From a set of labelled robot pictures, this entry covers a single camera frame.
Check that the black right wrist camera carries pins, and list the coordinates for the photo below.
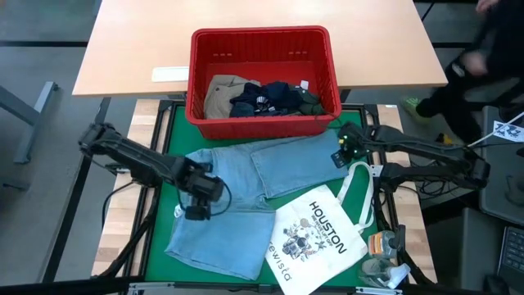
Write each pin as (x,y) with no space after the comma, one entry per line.
(339,159)

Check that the dark green garment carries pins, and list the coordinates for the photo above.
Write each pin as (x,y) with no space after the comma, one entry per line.
(311,107)

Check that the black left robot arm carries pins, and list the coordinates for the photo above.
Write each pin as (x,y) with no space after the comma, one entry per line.
(131,153)

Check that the person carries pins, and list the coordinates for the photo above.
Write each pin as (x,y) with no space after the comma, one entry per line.
(491,49)

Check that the beige garment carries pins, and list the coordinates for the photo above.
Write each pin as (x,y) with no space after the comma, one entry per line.
(217,98)

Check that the orange label pump bottle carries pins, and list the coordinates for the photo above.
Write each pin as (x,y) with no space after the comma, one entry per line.
(380,243)

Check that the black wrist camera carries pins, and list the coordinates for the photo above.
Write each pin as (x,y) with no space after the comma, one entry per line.
(197,213)
(339,159)

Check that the red plastic laundry bin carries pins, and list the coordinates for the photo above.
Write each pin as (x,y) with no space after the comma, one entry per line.
(262,127)

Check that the white printed paper flag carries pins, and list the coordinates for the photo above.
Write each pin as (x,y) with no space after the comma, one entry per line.
(507,131)

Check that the dark laptop keyboard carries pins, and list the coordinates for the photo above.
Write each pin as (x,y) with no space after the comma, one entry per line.
(511,254)

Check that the grey metal table leg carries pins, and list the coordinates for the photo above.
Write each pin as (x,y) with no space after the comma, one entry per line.
(28,110)

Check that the black metal table frame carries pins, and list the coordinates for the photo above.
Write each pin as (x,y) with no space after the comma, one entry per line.
(368,110)

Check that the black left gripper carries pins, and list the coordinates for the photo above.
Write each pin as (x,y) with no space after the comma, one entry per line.
(200,182)

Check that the light blue denim jeans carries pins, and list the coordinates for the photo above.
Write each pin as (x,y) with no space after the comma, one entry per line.
(237,237)

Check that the white label strip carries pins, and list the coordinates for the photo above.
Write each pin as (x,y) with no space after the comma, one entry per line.
(170,74)

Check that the yellow power plug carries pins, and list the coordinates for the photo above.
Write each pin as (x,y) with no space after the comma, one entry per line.
(445,139)

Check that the navy blue garment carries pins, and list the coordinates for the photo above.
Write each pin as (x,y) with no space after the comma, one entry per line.
(274,96)

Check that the light wooden desk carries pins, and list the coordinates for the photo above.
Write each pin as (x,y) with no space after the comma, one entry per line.
(143,41)

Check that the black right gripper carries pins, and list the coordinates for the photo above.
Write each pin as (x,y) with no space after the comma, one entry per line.
(354,139)

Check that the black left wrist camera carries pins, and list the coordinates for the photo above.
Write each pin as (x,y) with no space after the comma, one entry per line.
(197,213)

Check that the grey side desk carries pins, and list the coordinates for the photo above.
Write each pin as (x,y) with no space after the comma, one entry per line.
(499,184)

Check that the white printed tote bag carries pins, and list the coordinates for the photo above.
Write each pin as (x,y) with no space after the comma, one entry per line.
(311,229)

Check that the wooden side board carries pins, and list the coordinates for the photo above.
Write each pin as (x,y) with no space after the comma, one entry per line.
(118,213)
(413,213)

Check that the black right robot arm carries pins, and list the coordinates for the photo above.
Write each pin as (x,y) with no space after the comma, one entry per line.
(409,143)

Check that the clear spray bottle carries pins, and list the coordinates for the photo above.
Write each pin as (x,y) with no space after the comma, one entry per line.
(380,272)

